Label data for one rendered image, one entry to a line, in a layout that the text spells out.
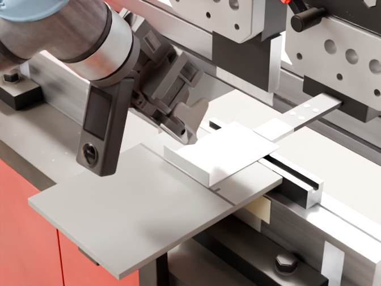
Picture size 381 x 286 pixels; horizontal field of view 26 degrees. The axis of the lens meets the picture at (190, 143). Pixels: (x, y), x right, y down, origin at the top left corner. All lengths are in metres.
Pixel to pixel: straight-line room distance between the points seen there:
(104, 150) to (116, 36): 0.14
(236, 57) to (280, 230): 0.23
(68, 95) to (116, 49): 0.55
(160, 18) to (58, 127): 0.31
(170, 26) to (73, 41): 0.74
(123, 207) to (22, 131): 0.42
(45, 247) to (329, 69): 0.68
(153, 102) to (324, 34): 0.20
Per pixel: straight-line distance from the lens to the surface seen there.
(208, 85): 1.67
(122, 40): 0.83
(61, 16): 0.78
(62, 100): 1.40
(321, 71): 0.89
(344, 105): 1.21
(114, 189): 1.03
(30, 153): 1.33
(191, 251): 1.12
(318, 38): 0.88
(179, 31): 1.51
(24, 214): 1.41
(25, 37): 0.79
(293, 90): 1.34
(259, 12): 0.95
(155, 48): 0.89
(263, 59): 1.00
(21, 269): 1.54
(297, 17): 0.83
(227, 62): 1.05
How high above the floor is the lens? 1.62
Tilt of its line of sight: 34 degrees down
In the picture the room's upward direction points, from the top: straight up
